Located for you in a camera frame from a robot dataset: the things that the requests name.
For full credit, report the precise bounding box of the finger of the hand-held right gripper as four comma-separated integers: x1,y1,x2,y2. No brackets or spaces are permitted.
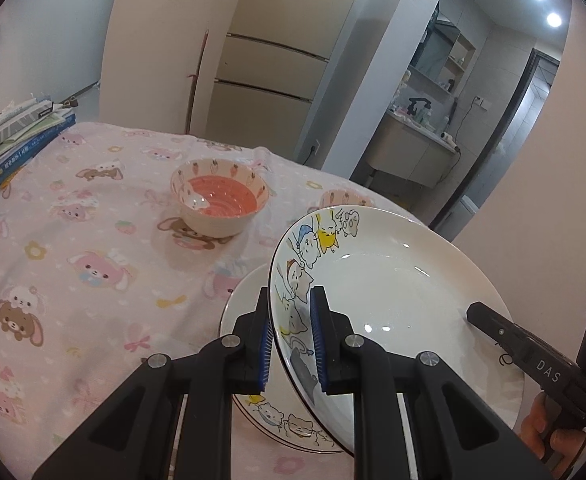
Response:
466,301,534,361

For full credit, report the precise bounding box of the white cat print plate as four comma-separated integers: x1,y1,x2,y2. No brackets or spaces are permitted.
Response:
268,206,508,458
218,264,525,457

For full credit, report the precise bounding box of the wooden stick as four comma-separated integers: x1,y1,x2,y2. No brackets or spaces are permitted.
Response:
185,30,210,133

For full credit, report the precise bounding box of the beige vanity cabinet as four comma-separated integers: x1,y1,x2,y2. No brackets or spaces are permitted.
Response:
365,110,461,188

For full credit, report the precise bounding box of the carrot print bowl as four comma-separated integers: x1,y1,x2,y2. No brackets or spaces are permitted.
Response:
319,189,375,209
170,158,270,238

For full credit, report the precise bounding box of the person's right hand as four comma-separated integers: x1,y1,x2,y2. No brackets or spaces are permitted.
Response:
520,392,586,463

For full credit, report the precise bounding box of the grey striped box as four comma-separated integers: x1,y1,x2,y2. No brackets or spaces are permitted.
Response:
0,100,54,138

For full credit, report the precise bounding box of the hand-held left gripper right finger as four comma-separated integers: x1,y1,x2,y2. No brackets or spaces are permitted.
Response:
309,285,552,480

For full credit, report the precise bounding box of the beige refrigerator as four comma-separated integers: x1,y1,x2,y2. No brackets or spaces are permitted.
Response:
213,0,371,126

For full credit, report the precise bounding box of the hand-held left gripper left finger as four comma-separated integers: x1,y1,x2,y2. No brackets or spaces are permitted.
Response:
32,285,274,480

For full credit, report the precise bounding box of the bathroom mirror cabinet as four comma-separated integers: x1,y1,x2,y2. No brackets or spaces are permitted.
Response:
408,7,476,93

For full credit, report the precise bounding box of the dark door frame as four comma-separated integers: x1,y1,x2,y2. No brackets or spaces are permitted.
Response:
433,50,561,241

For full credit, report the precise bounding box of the light green book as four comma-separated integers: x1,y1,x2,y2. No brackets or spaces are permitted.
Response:
3,110,71,141

